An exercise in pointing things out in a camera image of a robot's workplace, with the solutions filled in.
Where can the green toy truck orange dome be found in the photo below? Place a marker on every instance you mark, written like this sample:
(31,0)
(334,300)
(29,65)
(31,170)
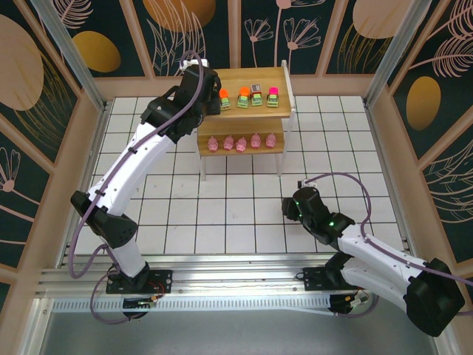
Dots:
(243,99)
(225,101)

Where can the pink rubber pig toy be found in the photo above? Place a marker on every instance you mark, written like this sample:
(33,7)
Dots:
(271,141)
(228,143)
(213,144)
(241,145)
(256,141)

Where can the grey-topped green toy block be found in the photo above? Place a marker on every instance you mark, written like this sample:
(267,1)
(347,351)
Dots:
(256,95)

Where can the green toy truck pink dome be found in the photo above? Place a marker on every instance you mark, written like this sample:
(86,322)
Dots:
(272,98)

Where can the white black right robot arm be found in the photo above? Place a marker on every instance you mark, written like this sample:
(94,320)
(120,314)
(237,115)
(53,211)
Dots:
(373,255)

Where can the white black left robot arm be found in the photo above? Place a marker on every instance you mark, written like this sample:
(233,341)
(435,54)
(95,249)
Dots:
(122,174)

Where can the two-tier wooden shelf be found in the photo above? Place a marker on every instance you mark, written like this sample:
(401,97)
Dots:
(240,77)

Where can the grey metal panel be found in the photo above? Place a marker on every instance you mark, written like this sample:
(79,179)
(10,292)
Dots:
(236,336)

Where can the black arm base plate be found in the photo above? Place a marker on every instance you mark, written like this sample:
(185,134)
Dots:
(164,281)
(314,277)

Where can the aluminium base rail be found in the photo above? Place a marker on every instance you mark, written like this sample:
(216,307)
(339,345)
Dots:
(236,273)

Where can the aluminium corner post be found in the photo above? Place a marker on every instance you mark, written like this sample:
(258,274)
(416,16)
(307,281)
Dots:
(398,51)
(74,59)

